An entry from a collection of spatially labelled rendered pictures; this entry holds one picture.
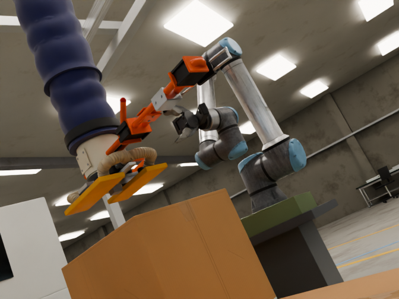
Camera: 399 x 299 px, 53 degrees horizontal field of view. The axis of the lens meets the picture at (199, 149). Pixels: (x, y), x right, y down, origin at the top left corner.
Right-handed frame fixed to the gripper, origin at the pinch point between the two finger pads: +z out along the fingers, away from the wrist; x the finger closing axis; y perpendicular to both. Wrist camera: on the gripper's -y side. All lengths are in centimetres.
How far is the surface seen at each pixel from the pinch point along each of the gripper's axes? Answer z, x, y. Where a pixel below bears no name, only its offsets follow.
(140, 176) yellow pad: 9.1, -12.7, 15.7
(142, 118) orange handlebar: 16.7, -1.3, -8.4
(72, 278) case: 32, -35, 48
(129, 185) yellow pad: 9.1, -12.7, 24.9
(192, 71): 17.2, -2.7, -36.4
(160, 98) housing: 16.8, -0.9, -20.1
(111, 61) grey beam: -160, 186, 219
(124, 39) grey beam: -157, 186, 181
